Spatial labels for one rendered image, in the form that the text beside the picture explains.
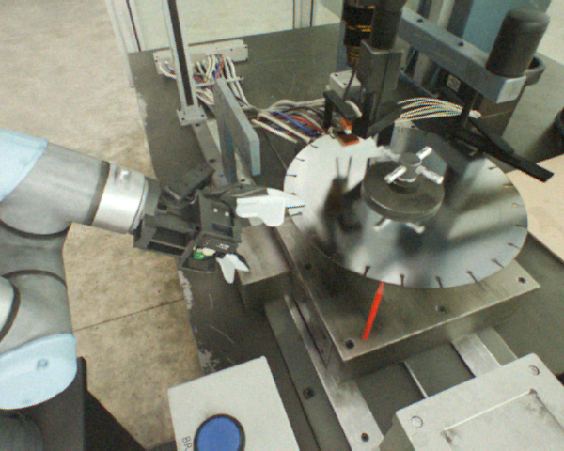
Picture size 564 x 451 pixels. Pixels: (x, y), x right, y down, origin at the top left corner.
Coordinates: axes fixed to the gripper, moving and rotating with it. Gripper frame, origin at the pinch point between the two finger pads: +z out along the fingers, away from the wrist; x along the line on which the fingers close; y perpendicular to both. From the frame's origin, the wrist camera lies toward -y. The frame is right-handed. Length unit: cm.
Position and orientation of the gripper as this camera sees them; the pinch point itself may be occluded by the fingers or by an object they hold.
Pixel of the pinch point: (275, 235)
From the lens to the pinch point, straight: 57.3
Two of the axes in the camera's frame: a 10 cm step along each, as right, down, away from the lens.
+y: 1.9, 7.2, -6.7
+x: 5.4, -6.5, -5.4
